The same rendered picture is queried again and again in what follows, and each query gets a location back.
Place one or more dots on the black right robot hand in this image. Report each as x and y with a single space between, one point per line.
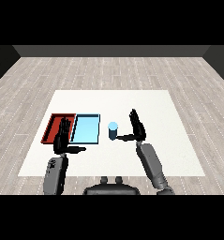
137 129

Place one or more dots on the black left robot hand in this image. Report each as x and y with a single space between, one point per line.
61 140

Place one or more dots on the red shallow open box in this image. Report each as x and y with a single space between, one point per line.
54 128

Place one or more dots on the small blue can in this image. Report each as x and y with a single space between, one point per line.
112 130

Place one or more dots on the light blue shallow open box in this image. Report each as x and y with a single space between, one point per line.
85 128

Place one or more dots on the dark grey robot body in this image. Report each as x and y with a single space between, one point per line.
112 188

